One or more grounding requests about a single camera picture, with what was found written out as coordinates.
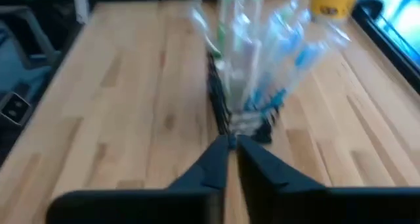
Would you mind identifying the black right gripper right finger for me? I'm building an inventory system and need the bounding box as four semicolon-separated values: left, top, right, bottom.
236;134;420;224

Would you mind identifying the black wire rack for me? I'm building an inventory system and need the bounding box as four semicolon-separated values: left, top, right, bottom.
205;49;286;145

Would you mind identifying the blue toothbrush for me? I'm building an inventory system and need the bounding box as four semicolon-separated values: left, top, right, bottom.
288;20;354;87
267;0;312;97

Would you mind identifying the black aluminium table frame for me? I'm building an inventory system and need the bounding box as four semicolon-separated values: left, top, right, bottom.
350;0;420;95

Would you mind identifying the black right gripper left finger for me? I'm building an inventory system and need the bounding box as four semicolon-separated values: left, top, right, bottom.
45;134;231;224

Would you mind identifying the yellow wipes canister white lid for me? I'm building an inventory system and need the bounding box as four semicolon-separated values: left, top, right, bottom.
310;0;361;20

